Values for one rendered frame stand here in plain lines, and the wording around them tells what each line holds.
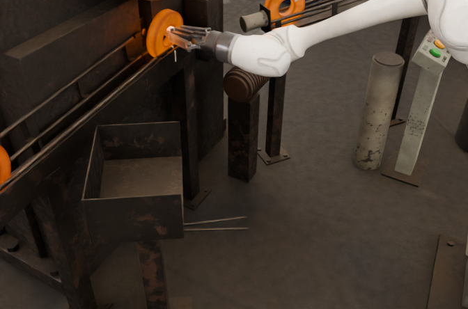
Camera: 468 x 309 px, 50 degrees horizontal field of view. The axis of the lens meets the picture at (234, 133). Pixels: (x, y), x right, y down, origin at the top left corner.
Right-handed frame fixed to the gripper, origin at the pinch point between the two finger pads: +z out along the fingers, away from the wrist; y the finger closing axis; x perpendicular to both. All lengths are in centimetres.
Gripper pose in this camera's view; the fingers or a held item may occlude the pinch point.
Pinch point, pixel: (164, 29)
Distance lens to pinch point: 161.8
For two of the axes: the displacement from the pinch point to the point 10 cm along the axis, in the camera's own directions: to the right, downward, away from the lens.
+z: -8.8, -3.0, 3.7
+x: 0.2, -7.9, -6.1
